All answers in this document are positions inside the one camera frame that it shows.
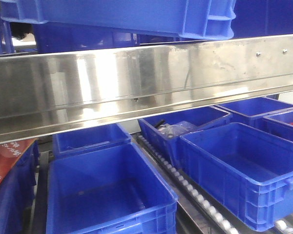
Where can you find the dark blue bin upper right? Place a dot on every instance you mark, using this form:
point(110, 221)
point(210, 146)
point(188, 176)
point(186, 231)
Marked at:
point(255, 18)

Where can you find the red cardboard sheet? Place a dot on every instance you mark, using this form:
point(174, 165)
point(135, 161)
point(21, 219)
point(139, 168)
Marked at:
point(14, 153)

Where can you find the blue bin lower right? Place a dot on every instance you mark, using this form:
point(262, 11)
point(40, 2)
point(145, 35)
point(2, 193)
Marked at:
point(248, 171)

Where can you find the blue bin lower centre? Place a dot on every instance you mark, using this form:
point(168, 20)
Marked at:
point(111, 191)

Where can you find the blue bin lower left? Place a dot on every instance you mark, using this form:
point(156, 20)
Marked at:
point(17, 194)

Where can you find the stainless steel shelf rail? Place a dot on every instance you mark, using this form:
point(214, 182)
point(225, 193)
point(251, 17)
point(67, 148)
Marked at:
point(43, 94)

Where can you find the white roller track strip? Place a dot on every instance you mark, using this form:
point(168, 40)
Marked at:
point(195, 214)

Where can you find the blue bin far back right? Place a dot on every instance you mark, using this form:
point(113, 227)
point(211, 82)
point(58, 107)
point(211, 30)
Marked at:
point(250, 111)

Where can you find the blue bin behind centre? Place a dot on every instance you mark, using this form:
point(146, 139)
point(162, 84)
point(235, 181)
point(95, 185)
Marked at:
point(89, 139)

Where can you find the light blue plastic bin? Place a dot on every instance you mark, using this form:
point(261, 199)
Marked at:
point(193, 19)

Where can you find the blue bin right edge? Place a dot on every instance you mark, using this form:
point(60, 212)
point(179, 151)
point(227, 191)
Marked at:
point(279, 124)

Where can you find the dark blue bin behind lifted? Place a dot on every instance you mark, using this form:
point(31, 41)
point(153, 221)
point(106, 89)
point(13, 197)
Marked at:
point(54, 37)

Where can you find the blue bin with parts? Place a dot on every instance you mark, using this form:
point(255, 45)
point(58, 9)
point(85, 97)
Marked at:
point(170, 148)

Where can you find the clear plastic bagged parts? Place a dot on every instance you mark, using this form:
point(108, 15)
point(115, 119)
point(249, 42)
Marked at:
point(174, 130)

